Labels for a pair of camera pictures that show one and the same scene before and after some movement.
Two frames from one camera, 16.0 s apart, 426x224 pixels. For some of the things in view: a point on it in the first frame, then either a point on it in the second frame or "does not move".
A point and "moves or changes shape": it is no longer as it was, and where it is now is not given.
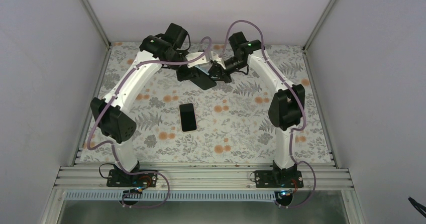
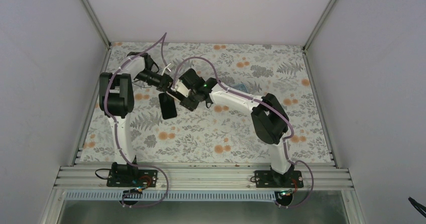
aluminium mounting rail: [204, 177] does not move
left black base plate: [117, 177] does not move
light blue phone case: [205, 68] -> [241, 87]
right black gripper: [216, 71] -> [192, 105]
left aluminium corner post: [92, 15] does not move
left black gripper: [188, 75] -> [166, 84]
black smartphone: [203, 80] moves or changes shape
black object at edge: [414, 204] does not move
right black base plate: [289, 177] does not move
